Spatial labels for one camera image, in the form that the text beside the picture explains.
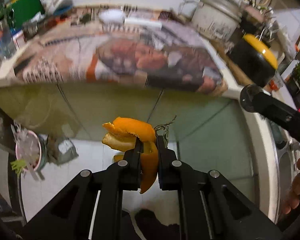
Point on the small potted plant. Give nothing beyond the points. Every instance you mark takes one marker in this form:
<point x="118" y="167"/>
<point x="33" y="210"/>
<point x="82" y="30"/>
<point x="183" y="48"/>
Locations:
<point x="293" y="83"/>

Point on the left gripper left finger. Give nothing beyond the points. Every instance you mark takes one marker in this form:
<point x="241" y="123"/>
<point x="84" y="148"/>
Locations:
<point x="90" y="205"/>

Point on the right hand orange glove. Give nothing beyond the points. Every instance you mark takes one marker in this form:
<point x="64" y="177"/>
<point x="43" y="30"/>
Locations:
<point x="292" y="197"/>

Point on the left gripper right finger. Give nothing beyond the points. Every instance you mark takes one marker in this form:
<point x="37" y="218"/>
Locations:
<point x="210" y="206"/>

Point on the black pot yellow lid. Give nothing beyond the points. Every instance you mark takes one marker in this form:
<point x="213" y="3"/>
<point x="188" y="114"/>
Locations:
<point x="255" y="59"/>

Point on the pink rimmed trash bin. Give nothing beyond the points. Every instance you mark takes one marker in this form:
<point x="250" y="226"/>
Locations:
<point x="30" y="152"/>

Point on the grey bag on floor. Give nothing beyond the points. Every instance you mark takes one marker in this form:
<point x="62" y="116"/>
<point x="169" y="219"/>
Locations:
<point x="60" y="150"/>

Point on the white rice cooker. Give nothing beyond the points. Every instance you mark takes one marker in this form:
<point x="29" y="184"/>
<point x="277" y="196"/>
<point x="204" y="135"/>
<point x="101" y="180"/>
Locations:
<point x="216" y="18"/>

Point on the green storage box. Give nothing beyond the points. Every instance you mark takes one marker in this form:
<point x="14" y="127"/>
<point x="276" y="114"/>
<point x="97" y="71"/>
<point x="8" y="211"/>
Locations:
<point x="22" y="11"/>

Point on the wooden cutting board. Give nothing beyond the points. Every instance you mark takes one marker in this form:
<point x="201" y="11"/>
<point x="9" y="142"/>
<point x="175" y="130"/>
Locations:
<point x="237" y="73"/>

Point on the orange peel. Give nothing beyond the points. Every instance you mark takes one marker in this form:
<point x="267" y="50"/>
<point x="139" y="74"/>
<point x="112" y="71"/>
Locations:
<point x="137" y="144"/>

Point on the printed newspaper table cover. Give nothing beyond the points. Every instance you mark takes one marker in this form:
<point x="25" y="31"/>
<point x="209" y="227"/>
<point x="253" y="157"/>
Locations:
<point x="166" y="54"/>

